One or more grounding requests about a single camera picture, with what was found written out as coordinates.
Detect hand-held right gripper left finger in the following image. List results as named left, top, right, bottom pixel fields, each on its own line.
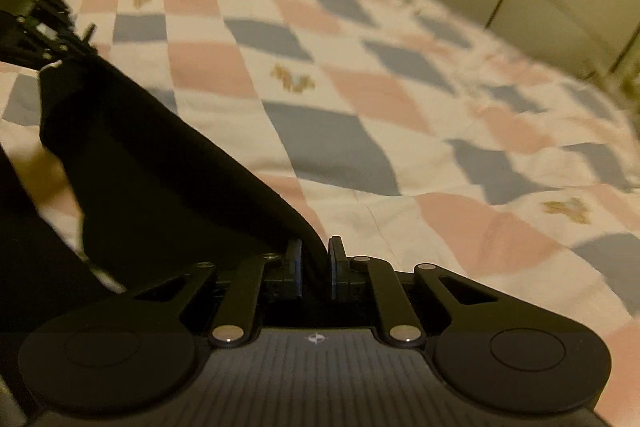
left=125, top=239, right=304, bottom=348

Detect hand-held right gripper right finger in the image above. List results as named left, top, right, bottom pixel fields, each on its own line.
left=327, top=235, right=506, bottom=348

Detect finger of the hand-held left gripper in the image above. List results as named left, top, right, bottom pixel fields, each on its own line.
left=42, top=23, right=99, bottom=66

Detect black garment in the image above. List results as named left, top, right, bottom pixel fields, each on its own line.
left=0, top=52, right=323, bottom=305

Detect pink blue checkered quilt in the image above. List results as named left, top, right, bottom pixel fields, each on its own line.
left=0, top=0, right=640, bottom=427

